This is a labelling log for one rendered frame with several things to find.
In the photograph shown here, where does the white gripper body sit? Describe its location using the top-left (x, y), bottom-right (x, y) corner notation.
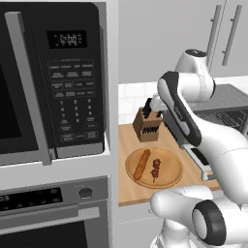
top-left (149, 93), bottom-right (170, 113)

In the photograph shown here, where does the baguette bread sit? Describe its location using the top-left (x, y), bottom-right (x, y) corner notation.
top-left (133, 148), bottom-right (152, 181)

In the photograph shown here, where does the kebab skewer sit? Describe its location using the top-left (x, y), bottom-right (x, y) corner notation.
top-left (150, 157), bottom-right (163, 184)

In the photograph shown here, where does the grey toaster oven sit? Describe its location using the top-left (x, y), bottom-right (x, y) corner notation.
top-left (163, 82), bottom-right (248, 153)

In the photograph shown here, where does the black microwave oven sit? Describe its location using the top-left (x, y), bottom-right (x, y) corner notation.
top-left (0, 2), bottom-right (109, 167)

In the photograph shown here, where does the black oven knob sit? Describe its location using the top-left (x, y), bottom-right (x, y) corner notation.
top-left (77, 186), bottom-right (94, 200)

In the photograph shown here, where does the stainless steel oven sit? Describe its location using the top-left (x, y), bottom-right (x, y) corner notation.
top-left (0, 175), bottom-right (111, 248)

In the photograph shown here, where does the wooden knife block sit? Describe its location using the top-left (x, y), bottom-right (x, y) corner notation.
top-left (132, 106), bottom-right (164, 143)

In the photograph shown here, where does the round wooden plate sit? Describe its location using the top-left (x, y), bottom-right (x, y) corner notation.
top-left (124, 146), bottom-right (184, 190)

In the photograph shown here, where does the grey base cabinet front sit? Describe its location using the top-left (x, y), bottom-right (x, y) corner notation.
top-left (117, 202), bottom-right (164, 248)

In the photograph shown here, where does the black handled knife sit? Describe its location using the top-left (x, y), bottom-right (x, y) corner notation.
top-left (141, 97), bottom-right (155, 118)

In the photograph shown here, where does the grey cupboard handle bar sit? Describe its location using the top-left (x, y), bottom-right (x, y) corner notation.
top-left (221, 4), bottom-right (243, 67)
top-left (205, 4), bottom-right (224, 64)

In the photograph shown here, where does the grey microwave door handle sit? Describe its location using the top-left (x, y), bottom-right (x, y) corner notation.
top-left (4, 11), bottom-right (53, 167)

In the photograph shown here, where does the grey oven door handle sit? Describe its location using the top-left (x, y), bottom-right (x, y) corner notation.
top-left (0, 206), bottom-right (101, 235)

